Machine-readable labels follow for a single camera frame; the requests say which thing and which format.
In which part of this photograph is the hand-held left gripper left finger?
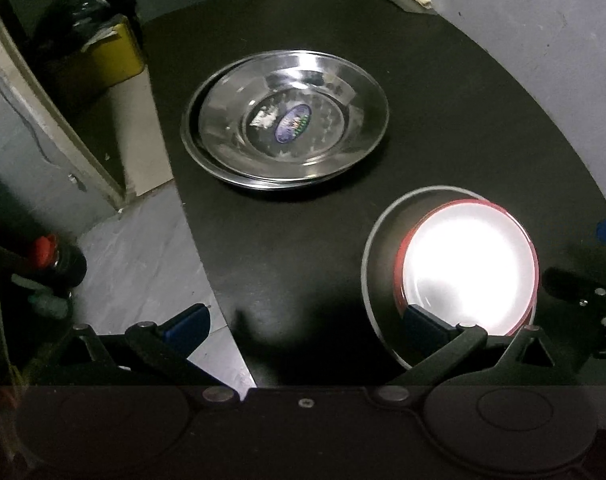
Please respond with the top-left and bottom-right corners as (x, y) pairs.
(58, 302), (244, 403)

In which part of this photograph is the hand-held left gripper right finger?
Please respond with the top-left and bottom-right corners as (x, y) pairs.
(377, 304), (556, 403)

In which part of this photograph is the steel bowl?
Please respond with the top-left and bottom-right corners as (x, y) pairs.
(361, 185), (540, 372)

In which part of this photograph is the plain steel plate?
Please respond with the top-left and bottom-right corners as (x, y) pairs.
(179, 57), (384, 191)

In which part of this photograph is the steel plate with oval sticker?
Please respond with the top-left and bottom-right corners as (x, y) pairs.
(187, 51), (390, 183)

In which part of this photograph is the black bottle with red cap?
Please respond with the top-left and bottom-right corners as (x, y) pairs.
(26, 234), (88, 288)

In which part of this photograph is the yellow container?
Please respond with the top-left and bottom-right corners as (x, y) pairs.
(80, 14), (147, 92)

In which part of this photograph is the black plastic bag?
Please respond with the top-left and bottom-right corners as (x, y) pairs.
(38, 0), (131, 43)

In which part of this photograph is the green tool handle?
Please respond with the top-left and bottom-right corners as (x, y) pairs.
(10, 272), (71, 322)

